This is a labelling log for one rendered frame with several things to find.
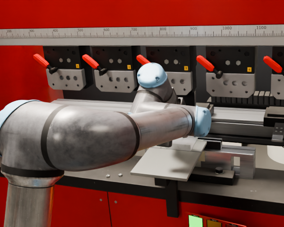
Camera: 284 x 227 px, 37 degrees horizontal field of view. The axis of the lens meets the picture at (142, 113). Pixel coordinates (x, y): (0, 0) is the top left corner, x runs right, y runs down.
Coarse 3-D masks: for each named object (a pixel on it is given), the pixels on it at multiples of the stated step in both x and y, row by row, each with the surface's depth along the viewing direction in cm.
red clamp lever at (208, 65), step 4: (200, 56) 131; (200, 60) 130; (204, 60) 130; (204, 64) 130; (208, 64) 130; (208, 68) 130; (212, 68) 130; (216, 72) 131; (220, 72) 131; (216, 76) 130; (220, 76) 130
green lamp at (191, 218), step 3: (189, 216) 136; (192, 216) 135; (189, 219) 136; (192, 219) 135; (195, 219) 135; (198, 219) 134; (201, 219) 134; (189, 222) 136; (192, 222) 136; (195, 222) 135; (198, 222) 135; (201, 222) 134; (189, 225) 137; (192, 225) 136; (195, 225) 136; (198, 225) 135; (201, 225) 134
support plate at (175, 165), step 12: (204, 144) 145; (144, 156) 140; (156, 156) 139; (168, 156) 138; (180, 156) 138; (192, 156) 137; (144, 168) 132; (156, 168) 131; (168, 168) 131; (180, 168) 130; (192, 168) 130; (180, 180) 125
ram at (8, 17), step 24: (0, 0) 153; (24, 0) 150; (48, 0) 146; (72, 0) 143; (96, 0) 140; (120, 0) 137; (144, 0) 134; (168, 0) 131; (192, 0) 129; (216, 0) 126; (240, 0) 124; (264, 0) 121; (0, 24) 157; (24, 24) 153; (48, 24) 150; (72, 24) 146; (96, 24) 143; (120, 24) 140; (144, 24) 137; (168, 24) 134; (192, 24) 131; (216, 24) 129; (240, 24) 126; (264, 24) 124
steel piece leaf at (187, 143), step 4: (176, 140) 149; (180, 140) 149; (184, 140) 149; (188, 140) 148; (192, 140) 148; (196, 140) 148; (172, 144) 142; (176, 144) 142; (180, 144) 141; (184, 144) 146; (188, 144) 145; (192, 144) 145; (168, 148) 143; (172, 148) 143; (176, 148) 142; (180, 148) 142; (184, 148) 141; (188, 148) 141
